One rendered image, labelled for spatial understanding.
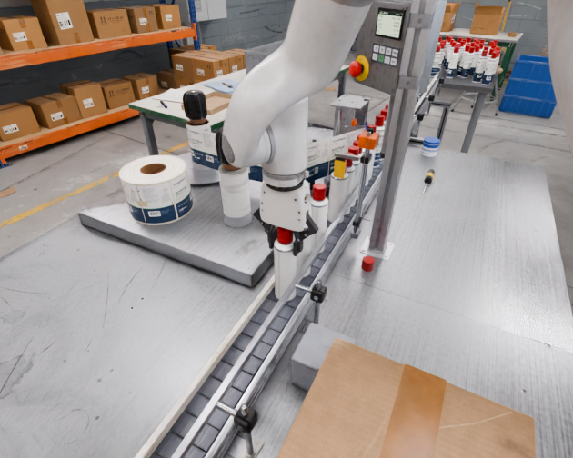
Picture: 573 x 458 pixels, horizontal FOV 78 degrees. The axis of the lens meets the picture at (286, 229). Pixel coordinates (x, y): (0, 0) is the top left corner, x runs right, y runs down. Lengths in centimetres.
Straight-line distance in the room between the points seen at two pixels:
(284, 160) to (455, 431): 45
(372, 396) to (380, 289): 56
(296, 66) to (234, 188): 58
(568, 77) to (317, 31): 26
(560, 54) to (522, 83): 520
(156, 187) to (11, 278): 47
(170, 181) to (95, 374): 54
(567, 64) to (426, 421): 37
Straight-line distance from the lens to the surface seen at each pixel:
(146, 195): 113
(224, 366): 78
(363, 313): 93
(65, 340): 101
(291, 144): 62
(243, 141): 56
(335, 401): 46
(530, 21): 836
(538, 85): 562
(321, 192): 90
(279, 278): 82
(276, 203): 70
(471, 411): 50
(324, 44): 50
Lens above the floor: 153
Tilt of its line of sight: 36 degrees down
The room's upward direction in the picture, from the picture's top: straight up
